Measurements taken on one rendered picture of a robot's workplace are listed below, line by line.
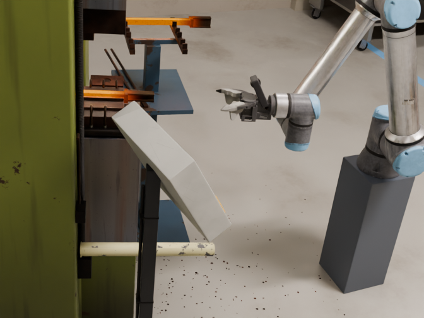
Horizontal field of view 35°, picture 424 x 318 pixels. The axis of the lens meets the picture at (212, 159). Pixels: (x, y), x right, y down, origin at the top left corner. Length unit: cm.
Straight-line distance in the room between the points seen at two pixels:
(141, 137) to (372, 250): 157
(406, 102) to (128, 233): 111
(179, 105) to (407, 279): 137
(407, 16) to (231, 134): 206
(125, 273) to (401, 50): 129
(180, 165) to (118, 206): 80
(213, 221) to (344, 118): 290
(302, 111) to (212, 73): 260
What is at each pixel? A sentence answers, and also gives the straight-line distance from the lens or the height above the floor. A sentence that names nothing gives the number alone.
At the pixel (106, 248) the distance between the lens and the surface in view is 225.
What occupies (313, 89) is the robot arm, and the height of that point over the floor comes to 100.
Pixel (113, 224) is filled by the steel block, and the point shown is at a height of 56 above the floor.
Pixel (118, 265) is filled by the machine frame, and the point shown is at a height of 37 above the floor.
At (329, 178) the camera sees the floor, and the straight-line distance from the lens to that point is 394.
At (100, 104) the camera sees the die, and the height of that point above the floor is 99.
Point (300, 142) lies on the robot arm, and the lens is 249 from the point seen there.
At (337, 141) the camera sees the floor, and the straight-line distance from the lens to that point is 434.
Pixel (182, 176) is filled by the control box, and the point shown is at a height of 116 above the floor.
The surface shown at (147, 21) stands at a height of 103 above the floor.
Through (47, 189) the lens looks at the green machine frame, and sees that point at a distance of 205.
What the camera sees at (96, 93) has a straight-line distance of 237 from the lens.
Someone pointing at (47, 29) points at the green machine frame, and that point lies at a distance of 181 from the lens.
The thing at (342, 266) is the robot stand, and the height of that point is 12.
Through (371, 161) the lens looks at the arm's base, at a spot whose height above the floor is 66.
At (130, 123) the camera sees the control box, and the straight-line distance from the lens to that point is 184.
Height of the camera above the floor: 207
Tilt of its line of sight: 32 degrees down
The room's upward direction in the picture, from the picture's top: 6 degrees clockwise
